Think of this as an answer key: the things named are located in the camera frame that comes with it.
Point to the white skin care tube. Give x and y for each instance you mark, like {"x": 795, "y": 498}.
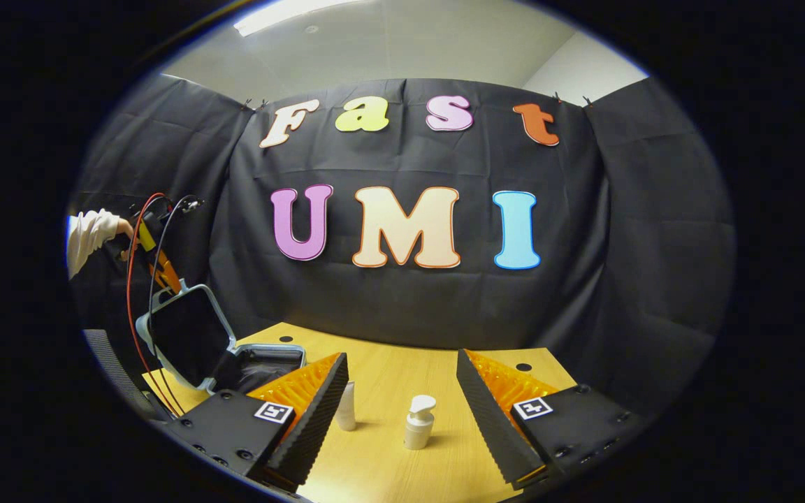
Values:
{"x": 347, "y": 412}

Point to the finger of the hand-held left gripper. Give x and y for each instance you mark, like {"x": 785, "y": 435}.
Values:
{"x": 167, "y": 276}

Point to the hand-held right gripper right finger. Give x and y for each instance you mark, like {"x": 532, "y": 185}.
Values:
{"x": 486, "y": 419}

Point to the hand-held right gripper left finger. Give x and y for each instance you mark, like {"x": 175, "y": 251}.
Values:
{"x": 322, "y": 419}

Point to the white pump bottle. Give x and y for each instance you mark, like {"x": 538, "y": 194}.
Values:
{"x": 418, "y": 427}

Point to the black backdrop cloth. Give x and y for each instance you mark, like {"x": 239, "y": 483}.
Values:
{"x": 409, "y": 307}

